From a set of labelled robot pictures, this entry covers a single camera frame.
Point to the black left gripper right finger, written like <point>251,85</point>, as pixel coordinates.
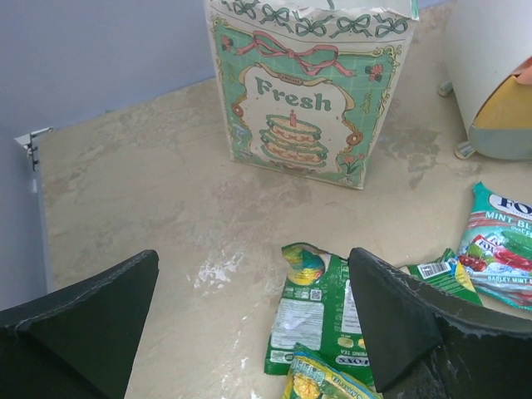
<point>423,342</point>

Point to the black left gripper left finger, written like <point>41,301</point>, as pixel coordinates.
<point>79,341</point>

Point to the teal mint blossom Fox's packet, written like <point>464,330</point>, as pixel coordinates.
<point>495,248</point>

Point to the cream round drawer cabinet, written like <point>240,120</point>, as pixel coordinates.
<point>487,54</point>

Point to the green spring tea Fox's packet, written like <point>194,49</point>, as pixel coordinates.
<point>311,377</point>

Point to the green cake paper bag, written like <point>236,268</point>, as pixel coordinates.
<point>305,85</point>

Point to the green Fox's back-side packet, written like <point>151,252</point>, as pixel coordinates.
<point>317,309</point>

